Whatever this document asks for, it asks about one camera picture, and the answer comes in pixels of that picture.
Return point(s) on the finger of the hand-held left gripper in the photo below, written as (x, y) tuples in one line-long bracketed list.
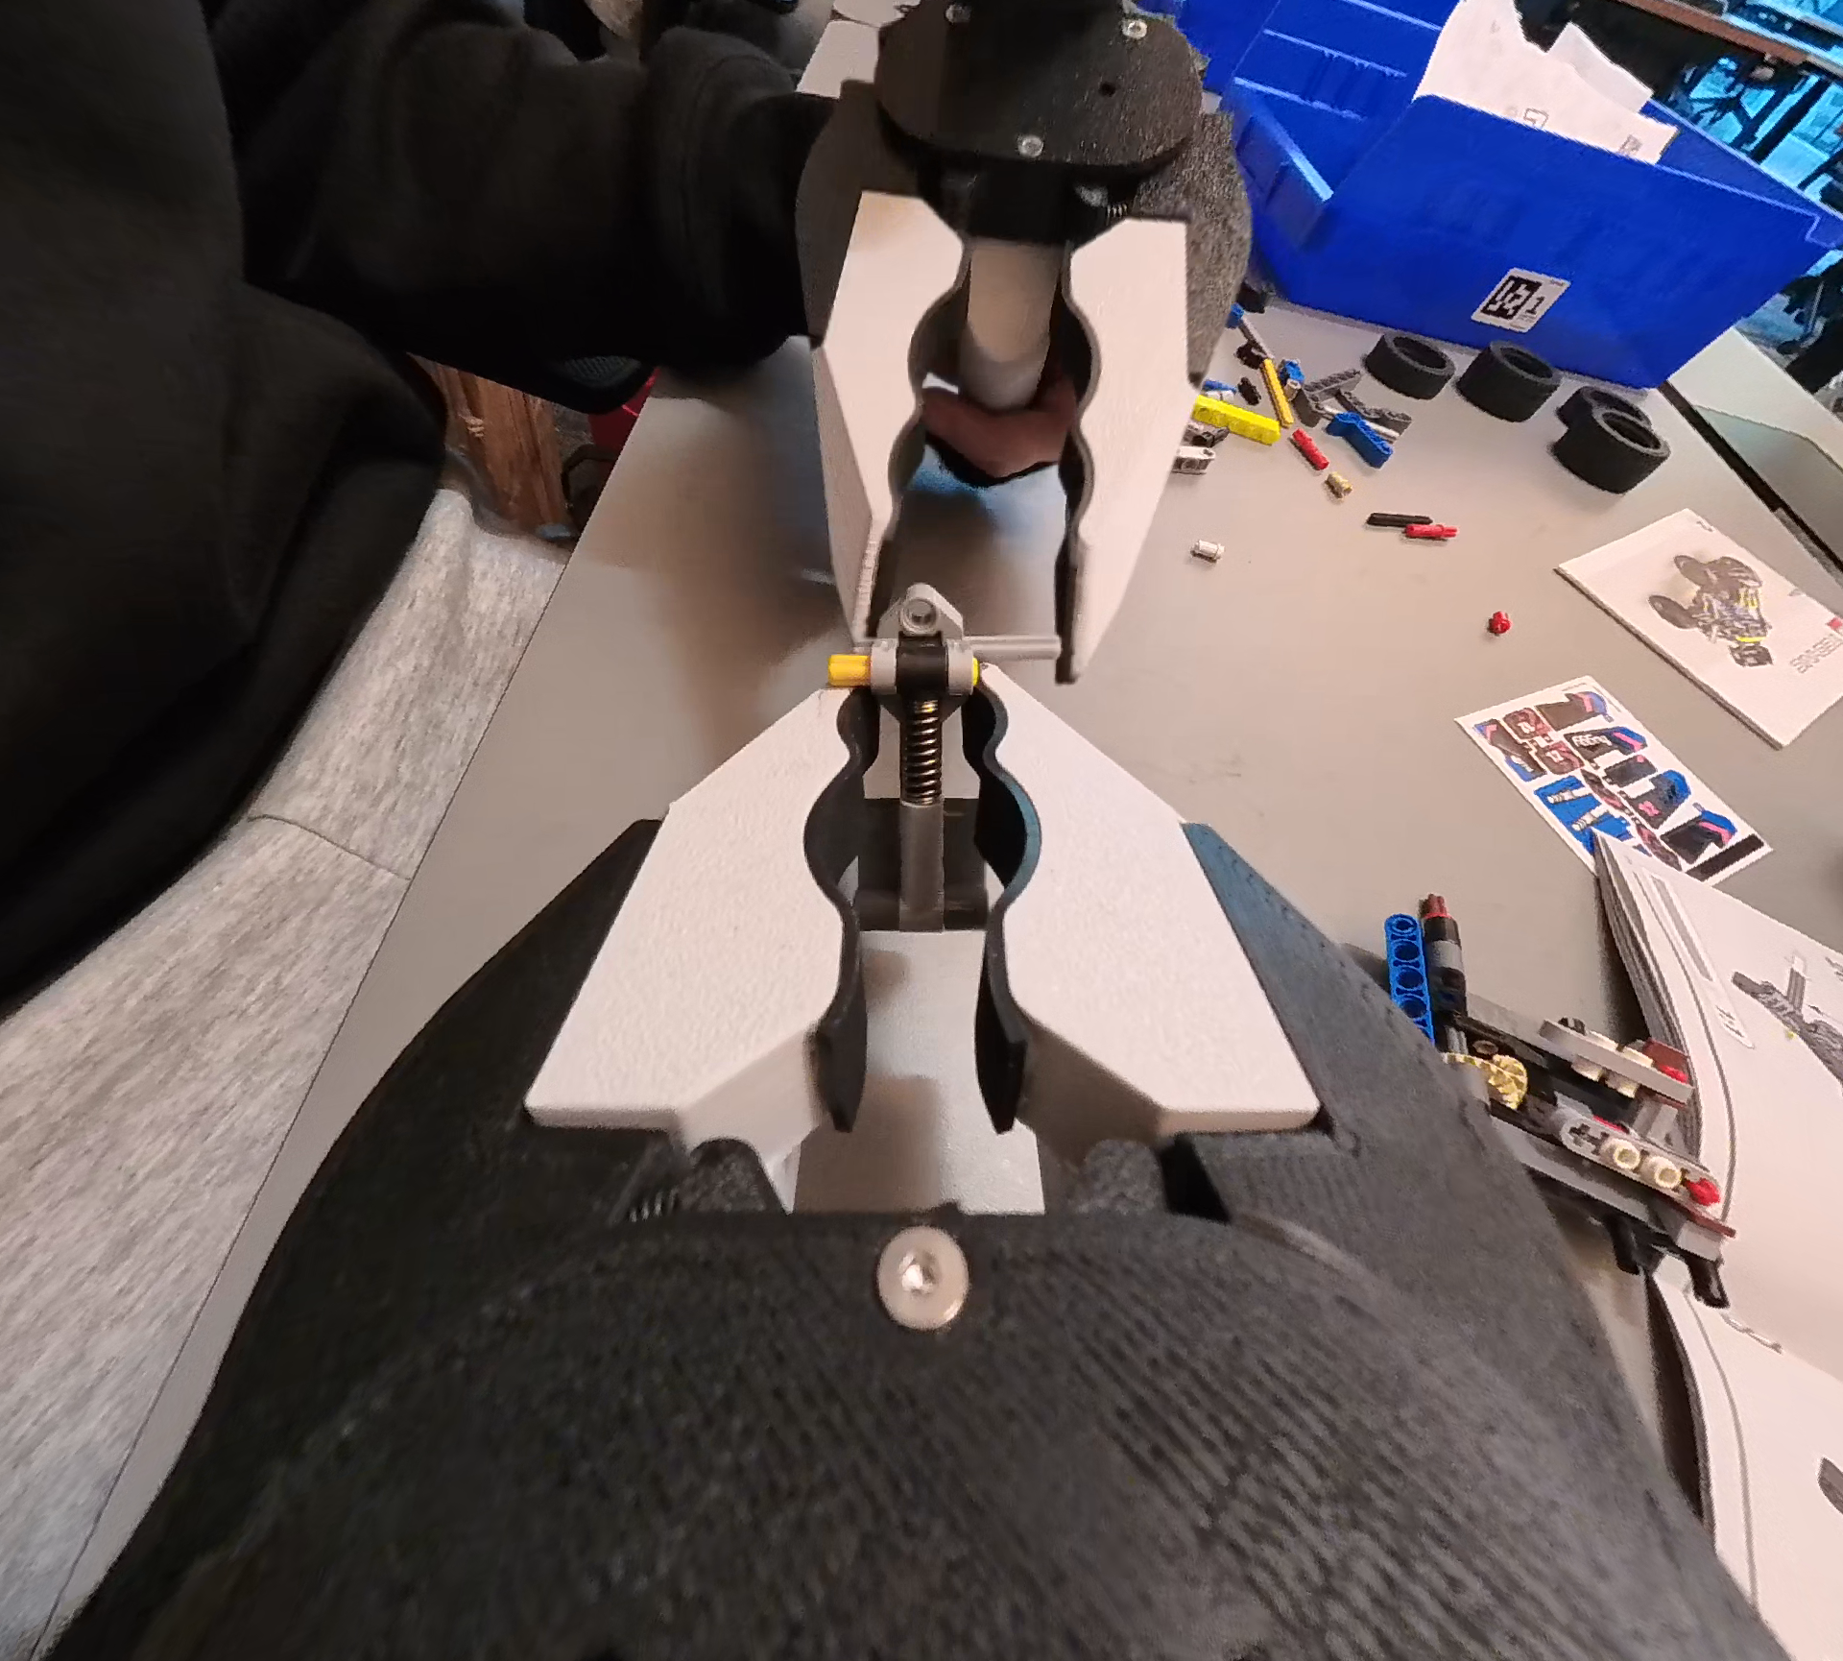
[(871, 366), (1137, 396)]

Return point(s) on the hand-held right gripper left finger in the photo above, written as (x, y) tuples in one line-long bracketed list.
[(693, 955)]

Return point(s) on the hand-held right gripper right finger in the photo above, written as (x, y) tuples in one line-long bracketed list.
[(1153, 955)]

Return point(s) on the grey lego shock absorber assembly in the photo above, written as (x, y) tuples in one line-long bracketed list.
[(923, 713)]

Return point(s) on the person's left forearm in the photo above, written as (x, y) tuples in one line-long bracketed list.
[(648, 193)]

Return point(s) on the pile of loose lego pieces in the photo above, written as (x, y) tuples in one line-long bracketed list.
[(1240, 419)]

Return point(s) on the black lego tyre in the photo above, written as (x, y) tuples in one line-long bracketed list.
[(1592, 399), (1410, 366), (1611, 453), (1507, 383)]

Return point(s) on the black and red lego pin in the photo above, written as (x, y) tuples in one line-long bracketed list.
[(1418, 527)]

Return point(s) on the partly built lego chassis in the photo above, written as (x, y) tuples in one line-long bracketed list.
[(1569, 1100)]

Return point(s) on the lego sticker sheet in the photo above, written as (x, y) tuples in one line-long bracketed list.
[(1606, 777)]

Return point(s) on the person's left hand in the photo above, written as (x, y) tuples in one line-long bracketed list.
[(1008, 438)]

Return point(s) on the labelled blue storage bin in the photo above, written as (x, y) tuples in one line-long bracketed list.
[(1384, 252)]

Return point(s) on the white papers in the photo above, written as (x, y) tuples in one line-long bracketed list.
[(1482, 56)]

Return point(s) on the person's grey trousers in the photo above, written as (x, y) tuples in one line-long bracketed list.
[(174, 1041)]

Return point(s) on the small white instruction booklet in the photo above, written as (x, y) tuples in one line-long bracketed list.
[(1714, 626)]

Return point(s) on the open instruction manual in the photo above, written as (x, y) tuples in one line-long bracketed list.
[(1770, 1116)]

